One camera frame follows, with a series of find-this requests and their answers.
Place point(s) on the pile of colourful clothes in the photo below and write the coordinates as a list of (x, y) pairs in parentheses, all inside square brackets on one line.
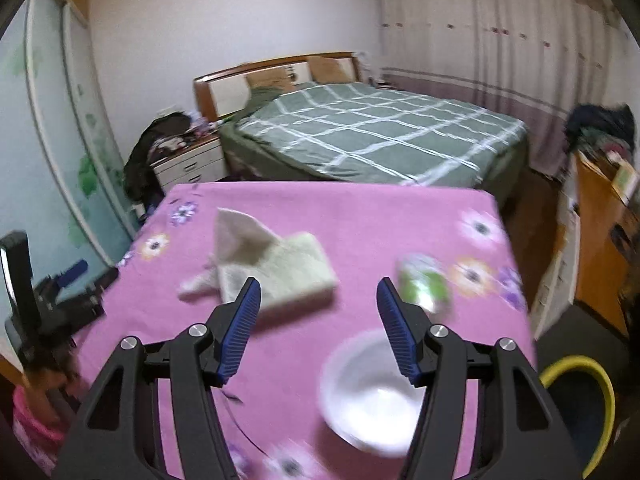
[(195, 132)]

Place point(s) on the pink floral tablecloth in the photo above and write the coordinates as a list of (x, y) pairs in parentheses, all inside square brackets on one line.
[(310, 220)]

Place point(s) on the pile of dark clothes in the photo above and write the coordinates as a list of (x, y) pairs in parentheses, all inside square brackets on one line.
[(597, 125)]

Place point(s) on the yellow rimmed trash bin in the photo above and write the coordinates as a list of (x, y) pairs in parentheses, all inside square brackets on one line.
[(595, 385)]

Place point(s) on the white nightstand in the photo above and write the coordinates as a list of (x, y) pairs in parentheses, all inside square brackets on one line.
[(190, 165)]

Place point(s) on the green box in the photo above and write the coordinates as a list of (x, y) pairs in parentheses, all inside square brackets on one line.
[(626, 185)]

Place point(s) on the pink and white curtain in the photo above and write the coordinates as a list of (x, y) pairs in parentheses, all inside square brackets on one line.
[(500, 50)]

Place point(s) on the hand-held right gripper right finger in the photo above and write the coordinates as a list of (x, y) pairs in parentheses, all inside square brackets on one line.
[(397, 330)]

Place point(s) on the wooden desk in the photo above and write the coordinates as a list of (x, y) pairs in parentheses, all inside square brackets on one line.
[(595, 240)]

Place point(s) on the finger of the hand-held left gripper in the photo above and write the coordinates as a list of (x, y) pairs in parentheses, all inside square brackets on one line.
[(72, 272), (92, 295)]

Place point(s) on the small green drink carton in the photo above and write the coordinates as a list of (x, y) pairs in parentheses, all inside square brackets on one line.
[(422, 280)]

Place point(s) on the wooden headboard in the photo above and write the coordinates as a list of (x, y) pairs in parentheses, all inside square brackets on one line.
[(220, 92)]

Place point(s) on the dark jacket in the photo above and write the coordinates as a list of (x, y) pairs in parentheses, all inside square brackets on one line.
[(145, 155)]

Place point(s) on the person's left forearm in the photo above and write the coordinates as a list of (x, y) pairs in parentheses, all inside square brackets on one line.
[(35, 430)]

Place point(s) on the sliding wardrobe door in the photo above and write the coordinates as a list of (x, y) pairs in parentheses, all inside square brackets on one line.
[(55, 150)]

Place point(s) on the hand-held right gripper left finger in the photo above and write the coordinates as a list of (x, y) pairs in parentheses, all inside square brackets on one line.
[(240, 330)]

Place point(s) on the cream towel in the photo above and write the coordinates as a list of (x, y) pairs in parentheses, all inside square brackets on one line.
[(235, 235)]

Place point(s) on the brown pillow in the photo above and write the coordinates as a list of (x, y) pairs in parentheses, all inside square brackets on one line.
[(325, 67), (267, 81)]

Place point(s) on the bed with green plaid cover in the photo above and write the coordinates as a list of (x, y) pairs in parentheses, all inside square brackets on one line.
[(380, 130)]

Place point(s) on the white plastic cup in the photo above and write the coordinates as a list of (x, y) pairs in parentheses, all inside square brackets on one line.
[(370, 400)]

